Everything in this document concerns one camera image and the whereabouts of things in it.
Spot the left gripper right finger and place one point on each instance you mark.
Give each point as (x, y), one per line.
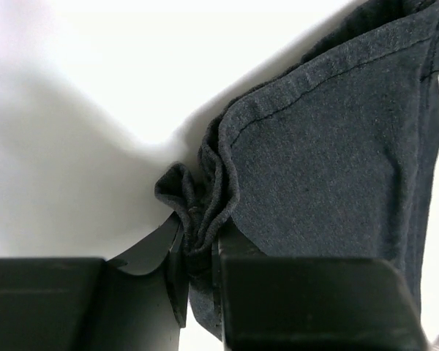
(230, 241)

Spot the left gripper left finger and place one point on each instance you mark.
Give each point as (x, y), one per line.
(161, 249)

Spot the black trousers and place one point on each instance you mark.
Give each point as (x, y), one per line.
(333, 158)

